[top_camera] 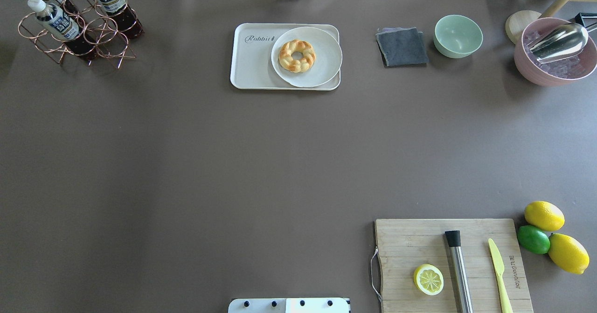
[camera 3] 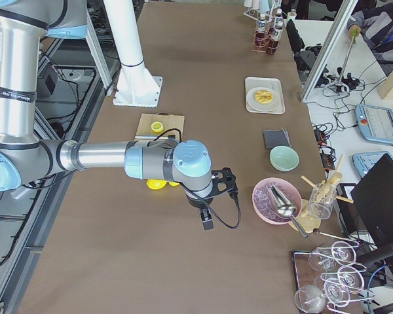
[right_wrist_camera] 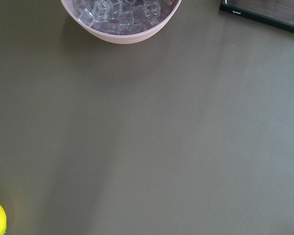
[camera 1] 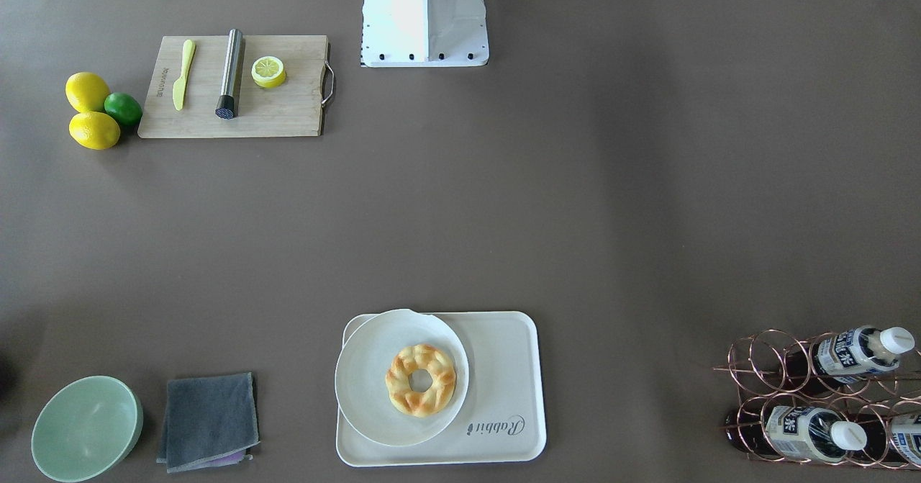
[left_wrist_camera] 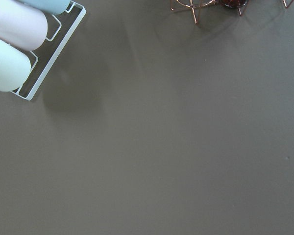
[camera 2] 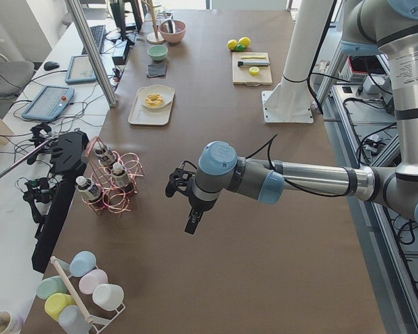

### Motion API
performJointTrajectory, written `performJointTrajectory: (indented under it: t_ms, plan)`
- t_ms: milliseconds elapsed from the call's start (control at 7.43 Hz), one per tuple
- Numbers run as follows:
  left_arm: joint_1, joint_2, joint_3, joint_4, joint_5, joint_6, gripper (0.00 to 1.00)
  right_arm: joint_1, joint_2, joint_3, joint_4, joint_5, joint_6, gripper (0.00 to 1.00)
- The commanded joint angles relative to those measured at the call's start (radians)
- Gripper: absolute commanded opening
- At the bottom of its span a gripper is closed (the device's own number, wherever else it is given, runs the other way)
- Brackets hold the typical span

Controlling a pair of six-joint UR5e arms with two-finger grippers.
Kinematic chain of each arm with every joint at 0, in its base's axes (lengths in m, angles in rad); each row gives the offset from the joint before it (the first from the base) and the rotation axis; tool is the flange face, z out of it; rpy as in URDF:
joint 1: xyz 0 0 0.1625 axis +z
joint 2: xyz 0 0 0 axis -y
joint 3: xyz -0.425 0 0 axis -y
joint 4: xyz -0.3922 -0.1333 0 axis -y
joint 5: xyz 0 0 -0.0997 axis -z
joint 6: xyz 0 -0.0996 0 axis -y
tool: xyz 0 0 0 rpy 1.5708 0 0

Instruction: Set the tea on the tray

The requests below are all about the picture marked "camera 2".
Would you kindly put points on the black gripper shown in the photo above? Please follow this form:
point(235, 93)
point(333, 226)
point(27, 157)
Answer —
point(197, 205)

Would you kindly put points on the tea bottle brown liquid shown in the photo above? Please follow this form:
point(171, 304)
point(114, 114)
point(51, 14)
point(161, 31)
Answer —
point(121, 178)

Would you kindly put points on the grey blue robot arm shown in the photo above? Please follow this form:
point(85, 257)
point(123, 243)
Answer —
point(388, 26)

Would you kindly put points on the tea bottle front rack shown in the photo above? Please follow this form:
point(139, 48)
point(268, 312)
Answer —
point(90, 192)

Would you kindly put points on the tea bottle rack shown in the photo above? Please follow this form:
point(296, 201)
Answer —
point(106, 157)
point(90, 192)

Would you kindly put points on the tea bottle rear rack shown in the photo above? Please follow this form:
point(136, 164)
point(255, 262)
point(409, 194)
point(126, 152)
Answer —
point(106, 157)

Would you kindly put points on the beige serving tray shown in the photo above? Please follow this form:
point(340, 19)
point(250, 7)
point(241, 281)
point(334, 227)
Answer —
point(140, 115)

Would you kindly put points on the white cup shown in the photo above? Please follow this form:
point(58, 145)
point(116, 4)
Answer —
point(108, 296)

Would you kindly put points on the light blue cup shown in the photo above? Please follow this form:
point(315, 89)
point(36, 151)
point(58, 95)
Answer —
point(82, 263)

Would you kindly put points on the pink cup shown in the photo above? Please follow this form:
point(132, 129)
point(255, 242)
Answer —
point(91, 280)

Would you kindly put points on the white round plate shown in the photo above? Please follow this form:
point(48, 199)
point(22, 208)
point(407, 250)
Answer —
point(166, 95)

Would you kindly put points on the wooden cutting board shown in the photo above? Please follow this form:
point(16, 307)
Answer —
point(241, 76)

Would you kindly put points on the dark grey folded cloth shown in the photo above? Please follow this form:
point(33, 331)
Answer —
point(156, 70)

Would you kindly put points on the mint green cup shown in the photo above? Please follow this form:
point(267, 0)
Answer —
point(50, 286)

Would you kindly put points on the grey blue cup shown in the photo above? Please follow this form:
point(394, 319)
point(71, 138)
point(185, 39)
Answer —
point(72, 321)

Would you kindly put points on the half lemon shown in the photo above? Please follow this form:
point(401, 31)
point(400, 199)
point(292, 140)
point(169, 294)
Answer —
point(254, 71)

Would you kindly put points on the yellow cup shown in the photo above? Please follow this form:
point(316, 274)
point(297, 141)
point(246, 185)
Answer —
point(55, 304)

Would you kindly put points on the steel muddler black tip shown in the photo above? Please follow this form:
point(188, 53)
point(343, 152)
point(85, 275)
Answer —
point(253, 63)

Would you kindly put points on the mint green bowl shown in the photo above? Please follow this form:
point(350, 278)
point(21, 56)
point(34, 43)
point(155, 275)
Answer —
point(158, 52)

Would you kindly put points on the green lime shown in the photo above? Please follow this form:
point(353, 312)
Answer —
point(239, 48)

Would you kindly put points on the yellow lemon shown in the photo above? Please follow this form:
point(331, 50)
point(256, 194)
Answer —
point(231, 44)
point(245, 41)

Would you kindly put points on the blue teach pendant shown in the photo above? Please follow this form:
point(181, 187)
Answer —
point(80, 71)
point(49, 104)

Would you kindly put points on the wooden mug tree stand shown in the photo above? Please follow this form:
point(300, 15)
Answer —
point(154, 37)

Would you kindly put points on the pink bowl with ice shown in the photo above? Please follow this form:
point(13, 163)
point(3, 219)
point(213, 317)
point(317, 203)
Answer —
point(178, 35)

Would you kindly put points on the black keyboard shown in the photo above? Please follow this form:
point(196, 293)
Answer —
point(98, 33)

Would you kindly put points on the black computer mouse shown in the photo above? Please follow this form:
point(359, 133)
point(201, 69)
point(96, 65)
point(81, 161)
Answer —
point(51, 65)

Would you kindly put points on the grey office chair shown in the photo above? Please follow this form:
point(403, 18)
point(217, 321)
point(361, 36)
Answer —
point(14, 76)

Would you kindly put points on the copper wire bottle rack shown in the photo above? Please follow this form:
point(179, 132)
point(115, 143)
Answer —
point(112, 180)

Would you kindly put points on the braided ring pastry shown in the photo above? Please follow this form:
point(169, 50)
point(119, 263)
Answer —
point(154, 100)

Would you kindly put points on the white wire cup rack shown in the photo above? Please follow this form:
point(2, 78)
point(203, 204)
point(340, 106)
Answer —
point(99, 318)

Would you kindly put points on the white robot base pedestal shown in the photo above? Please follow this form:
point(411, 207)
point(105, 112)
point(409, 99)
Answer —
point(290, 100)

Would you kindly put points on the aluminium frame post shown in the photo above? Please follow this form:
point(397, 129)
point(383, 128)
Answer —
point(75, 9)

